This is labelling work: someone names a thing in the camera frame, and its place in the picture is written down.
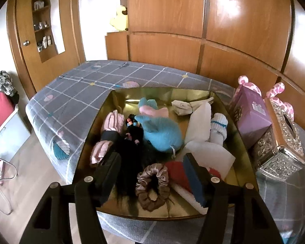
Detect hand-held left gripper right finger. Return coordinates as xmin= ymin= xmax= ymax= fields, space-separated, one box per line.
xmin=182 ymin=153 xmax=282 ymax=244

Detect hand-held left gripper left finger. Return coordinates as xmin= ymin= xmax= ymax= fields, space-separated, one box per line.
xmin=19 ymin=152 xmax=121 ymax=244

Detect red and white cloth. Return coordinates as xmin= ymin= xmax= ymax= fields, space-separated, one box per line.
xmin=165 ymin=161 xmax=221 ymax=209

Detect white paper towel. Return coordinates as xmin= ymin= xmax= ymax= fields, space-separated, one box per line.
xmin=182 ymin=141 xmax=236 ymax=179

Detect black wig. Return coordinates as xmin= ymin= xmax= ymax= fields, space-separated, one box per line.
xmin=112 ymin=127 xmax=174 ymax=216

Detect brown satin scrunchie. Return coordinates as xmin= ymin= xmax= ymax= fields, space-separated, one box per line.
xmin=135 ymin=163 xmax=171 ymax=211

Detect white ankle sock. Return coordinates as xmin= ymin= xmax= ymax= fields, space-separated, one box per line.
xmin=209 ymin=112 xmax=229 ymax=146

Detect black beaded hair tie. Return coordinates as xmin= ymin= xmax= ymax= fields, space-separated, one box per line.
xmin=124 ymin=114 xmax=144 ymax=146

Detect pink fluffy socks with band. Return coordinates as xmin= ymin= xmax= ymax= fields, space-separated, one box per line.
xmin=90 ymin=110 xmax=125 ymax=167

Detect teal and pink plush toy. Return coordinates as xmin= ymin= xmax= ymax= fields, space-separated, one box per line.
xmin=135 ymin=97 xmax=183 ymax=155

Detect cream socks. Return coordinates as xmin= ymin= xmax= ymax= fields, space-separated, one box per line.
xmin=171 ymin=97 xmax=215 ymax=116

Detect gold metal tray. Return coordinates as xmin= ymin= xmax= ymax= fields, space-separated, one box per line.
xmin=66 ymin=86 xmax=260 ymax=220

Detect silver ornate tissue box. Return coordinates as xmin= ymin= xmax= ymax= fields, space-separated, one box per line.
xmin=252 ymin=98 xmax=305 ymax=182

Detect purple cardboard box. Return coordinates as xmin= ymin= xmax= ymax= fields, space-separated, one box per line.
xmin=229 ymin=85 xmax=273 ymax=149

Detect grey checked tablecloth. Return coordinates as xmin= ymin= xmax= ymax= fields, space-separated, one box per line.
xmin=25 ymin=60 xmax=305 ymax=244

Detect white low cabinet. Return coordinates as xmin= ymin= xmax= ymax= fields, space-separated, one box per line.
xmin=0 ymin=105 xmax=32 ymax=163

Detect pink spotted plush toy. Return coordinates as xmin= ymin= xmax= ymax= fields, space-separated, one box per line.
xmin=237 ymin=76 xmax=295 ymax=121

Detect grey patterned cloth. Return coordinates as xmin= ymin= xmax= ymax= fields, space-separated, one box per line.
xmin=0 ymin=71 xmax=16 ymax=99

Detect yellow plush toy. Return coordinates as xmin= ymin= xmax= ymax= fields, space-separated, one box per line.
xmin=110 ymin=5 xmax=129 ymax=32

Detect group of small bottles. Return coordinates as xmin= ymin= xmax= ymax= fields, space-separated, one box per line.
xmin=34 ymin=0 xmax=52 ymax=52

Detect wooden wardrobe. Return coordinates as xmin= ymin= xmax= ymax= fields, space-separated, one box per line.
xmin=105 ymin=0 xmax=305 ymax=133

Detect wooden door with shelf niche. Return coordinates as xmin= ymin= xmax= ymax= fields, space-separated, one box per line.
xmin=6 ymin=0 xmax=85 ymax=99

